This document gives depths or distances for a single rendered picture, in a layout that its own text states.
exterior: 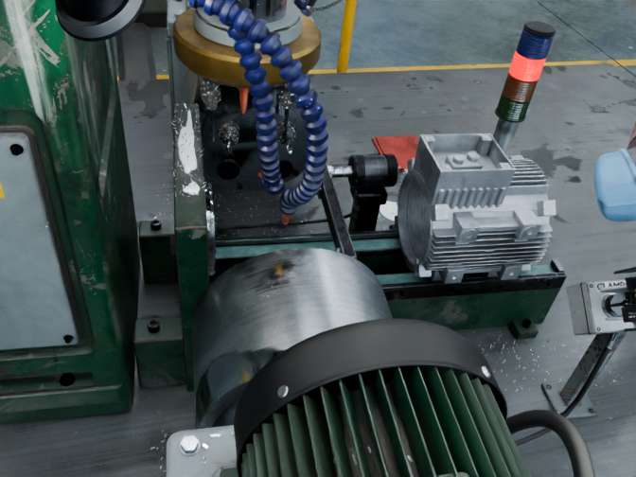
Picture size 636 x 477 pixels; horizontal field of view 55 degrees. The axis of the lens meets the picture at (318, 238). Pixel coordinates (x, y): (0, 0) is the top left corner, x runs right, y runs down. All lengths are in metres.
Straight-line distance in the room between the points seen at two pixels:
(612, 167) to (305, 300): 0.34
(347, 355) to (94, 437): 0.68
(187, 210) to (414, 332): 0.47
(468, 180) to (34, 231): 0.59
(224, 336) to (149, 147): 0.93
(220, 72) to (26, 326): 0.40
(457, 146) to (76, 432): 0.73
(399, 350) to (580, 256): 1.09
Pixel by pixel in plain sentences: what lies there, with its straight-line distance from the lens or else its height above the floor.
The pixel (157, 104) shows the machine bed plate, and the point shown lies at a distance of 1.70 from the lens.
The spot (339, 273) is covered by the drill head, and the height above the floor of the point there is 1.16.
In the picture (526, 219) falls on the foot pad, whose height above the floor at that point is 1.08.
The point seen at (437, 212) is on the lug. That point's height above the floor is 1.08.
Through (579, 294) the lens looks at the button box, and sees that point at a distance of 0.92.
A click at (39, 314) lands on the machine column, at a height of 1.04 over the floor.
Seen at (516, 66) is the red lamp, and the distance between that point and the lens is 1.30.
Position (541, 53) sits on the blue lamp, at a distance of 1.28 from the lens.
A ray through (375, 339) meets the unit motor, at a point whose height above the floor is 1.37.
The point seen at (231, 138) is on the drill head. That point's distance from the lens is 1.07.
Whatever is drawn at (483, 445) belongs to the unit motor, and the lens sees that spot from 0.35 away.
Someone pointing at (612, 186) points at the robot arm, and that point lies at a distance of 0.69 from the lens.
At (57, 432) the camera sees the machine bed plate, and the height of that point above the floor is 0.80.
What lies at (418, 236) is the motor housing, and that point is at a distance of 1.10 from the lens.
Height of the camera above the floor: 1.64
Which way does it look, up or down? 41 degrees down
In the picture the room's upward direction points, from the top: 7 degrees clockwise
